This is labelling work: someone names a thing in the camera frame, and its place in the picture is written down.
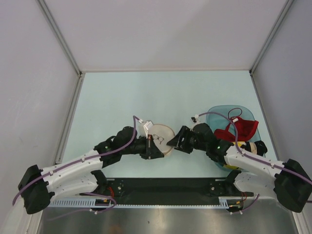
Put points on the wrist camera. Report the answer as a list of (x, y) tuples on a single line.
[(144, 126), (195, 119)]

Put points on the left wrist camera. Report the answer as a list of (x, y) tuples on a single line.
[(144, 126)]

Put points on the white mesh laundry bag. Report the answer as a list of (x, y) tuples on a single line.
[(162, 134)]

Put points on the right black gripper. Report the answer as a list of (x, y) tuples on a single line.
[(185, 132)]

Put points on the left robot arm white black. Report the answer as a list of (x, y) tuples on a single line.
[(39, 187)]

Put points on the white slotted cable duct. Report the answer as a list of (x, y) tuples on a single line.
[(102, 203)]

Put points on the red bra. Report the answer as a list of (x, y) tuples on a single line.
[(231, 131)]

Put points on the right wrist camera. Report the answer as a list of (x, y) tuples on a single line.
[(195, 119)]

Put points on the yellow black bra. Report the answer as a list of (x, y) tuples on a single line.
[(257, 147)]

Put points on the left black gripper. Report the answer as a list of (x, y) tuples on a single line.
[(151, 150)]

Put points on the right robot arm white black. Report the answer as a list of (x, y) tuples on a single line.
[(286, 182)]

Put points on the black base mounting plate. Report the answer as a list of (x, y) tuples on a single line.
[(170, 191)]

